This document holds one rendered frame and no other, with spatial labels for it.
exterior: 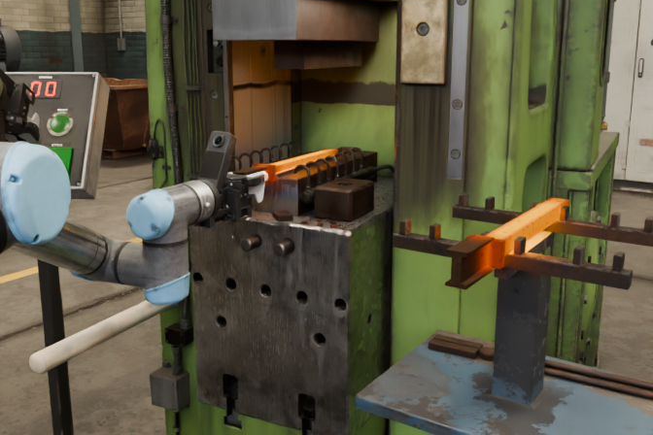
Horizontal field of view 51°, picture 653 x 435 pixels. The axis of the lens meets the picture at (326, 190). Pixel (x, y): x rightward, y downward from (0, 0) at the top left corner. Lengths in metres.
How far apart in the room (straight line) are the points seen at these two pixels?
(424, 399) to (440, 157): 0.54
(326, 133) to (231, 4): 0.58
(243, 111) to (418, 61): 0.49
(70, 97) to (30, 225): 0.84
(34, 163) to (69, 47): 10.14
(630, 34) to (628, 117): 0.70
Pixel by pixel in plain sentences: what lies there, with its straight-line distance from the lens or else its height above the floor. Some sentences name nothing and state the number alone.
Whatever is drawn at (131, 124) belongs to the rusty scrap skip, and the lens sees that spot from 7.96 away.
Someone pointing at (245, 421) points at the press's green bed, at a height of 0.45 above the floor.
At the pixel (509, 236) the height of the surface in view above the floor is 1.02.
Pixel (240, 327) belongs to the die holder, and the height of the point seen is 0.67.
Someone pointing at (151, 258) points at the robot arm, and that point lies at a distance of 1.16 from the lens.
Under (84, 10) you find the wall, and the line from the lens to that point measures 11.14.
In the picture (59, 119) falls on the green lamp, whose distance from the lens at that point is 1.62.
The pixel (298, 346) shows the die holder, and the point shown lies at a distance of 1.42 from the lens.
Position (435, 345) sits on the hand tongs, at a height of 0.75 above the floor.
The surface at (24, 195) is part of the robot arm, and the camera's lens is 0.81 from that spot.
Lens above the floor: 1.26
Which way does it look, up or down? 12 degrees down
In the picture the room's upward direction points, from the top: straight up
